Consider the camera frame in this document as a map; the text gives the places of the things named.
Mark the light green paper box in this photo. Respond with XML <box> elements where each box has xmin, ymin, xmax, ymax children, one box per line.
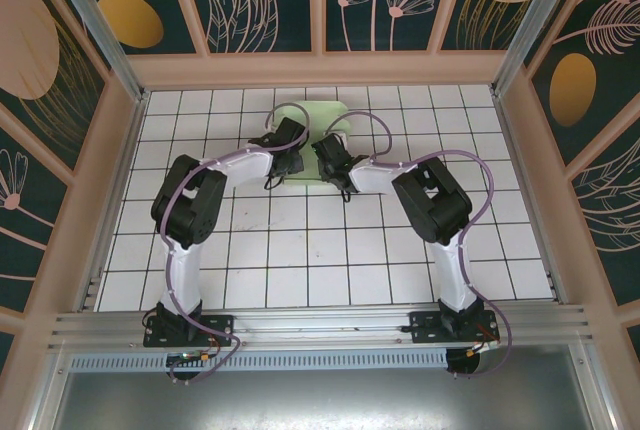
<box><xmin>272</xmin><ymin>98</ymin><xmax>354</xmax><ymax>191</ymax></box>

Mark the grey metal sheet panel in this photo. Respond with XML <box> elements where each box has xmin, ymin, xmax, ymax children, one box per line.
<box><xmin>49</xmin><ymin>368</ymin><xmax>596</xmax><ymax>430</ymax></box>

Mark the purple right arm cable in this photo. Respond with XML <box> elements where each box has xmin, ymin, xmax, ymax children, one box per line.
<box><xmin>329</xmin><ymin>110</ymin><xmax>514</xmax><ymax>381</ymax></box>

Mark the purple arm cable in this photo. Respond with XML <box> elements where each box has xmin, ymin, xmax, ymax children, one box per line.
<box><xmin>329</xmin><ymin>110</ymin><xmax>514</xmax><ymax>381</ymax></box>
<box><xmin>158</xmin><ymin>102</ymin><xmax>312</xmax><ymax>386</ymax></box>

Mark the aluminium side rail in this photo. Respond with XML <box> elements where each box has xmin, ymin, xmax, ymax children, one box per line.
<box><xmin>492</xmin><ymin>89</ymin><xmax>567</xmax><ymax>302</ymax></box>
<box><xmin>74</xmin><ymin>89</ymin><xmax>151</xmax><ymax>312</ymax></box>

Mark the long aluminium frame rail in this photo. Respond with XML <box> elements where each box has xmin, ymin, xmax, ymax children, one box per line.
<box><xmin>47</xmin><ymin>305</ymin><xmax>594</xmax><ymax>351</ymax></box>

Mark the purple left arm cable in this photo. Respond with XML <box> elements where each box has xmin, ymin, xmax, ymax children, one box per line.
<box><xmin>158</xmin><ymin>102</ymin><xmax>312</xmax><ymax>386</ymax></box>

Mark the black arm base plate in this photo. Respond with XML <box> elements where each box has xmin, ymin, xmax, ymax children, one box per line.
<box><xmin>143</xmin><ymin>314</ymin><xmax>236</xmax><ymax>349</ymax></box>
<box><xmin>408</xmin><ymin>310</ymin><xmax>501</xmax><ymax>346</ymax></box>

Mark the slotted grey cable tray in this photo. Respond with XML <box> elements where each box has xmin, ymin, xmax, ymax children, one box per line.
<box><xmin>69</xmin><ymin>349</ymin><xmax>449</xmax><ymax>371</ymax></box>

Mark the yellow connector with wires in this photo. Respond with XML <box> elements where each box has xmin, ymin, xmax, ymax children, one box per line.
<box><xmin>167</xmin><ymin>347</ymin><xmax>222</xmax><ymax>367</ymax></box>
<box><xmin>464</xmin><ymin>334</ymin><xmax>501</xmax><ymax>357</ymax></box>

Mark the aluminium frame post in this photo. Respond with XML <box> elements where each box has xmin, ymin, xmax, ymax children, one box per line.
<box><xmin>40</xmin><ymin>0</ymin><xmax>151</xmax><ymax>104</ymax></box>
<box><xmin>489</xmin><ymin>0</ymin><xmax>586</xmax><ymax>99</ymax></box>

